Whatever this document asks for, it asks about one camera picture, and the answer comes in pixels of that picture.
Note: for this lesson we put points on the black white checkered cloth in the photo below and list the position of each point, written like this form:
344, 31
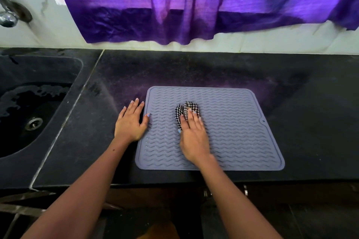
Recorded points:
181, 111

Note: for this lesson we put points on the black stone sink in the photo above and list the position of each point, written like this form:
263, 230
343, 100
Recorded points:
30, 101

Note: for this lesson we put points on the person's right middle finger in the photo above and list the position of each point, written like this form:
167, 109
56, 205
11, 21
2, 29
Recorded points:
191, 119

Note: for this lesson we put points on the person's right little finger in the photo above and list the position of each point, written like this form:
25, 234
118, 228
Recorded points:
201, 124

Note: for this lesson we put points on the person's left thumb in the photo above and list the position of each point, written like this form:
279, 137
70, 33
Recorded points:
145, 122

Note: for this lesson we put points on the person's right hand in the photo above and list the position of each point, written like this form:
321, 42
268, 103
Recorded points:
195, 142

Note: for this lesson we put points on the metal sink drain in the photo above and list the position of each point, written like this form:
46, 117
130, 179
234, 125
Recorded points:
34, 123

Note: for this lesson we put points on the person's left little finger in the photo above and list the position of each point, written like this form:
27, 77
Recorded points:
122, 113

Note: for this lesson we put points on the purple curtain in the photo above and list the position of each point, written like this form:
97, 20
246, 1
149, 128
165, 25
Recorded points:
196, 3

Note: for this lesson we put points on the person's left hand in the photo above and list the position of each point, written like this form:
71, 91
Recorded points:
129, 128

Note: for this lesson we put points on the chrome wall faucet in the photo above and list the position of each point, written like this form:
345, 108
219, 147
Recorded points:
12, 13

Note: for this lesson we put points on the person's left middle finger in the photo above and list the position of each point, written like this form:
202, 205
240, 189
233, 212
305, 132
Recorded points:
135, 107

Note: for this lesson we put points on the person's right thumb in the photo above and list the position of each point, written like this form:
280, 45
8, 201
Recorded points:
180, 138

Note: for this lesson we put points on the dark wooden cabinet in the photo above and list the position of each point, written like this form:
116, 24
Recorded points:
294, 208

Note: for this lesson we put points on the grey ribbed silicone mat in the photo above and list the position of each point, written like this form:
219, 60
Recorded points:
238, 132

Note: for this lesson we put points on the person's left forearm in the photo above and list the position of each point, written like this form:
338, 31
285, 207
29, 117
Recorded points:
81, 188

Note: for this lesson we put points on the person's right forearm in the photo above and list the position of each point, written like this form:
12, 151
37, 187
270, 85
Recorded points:
235, 202

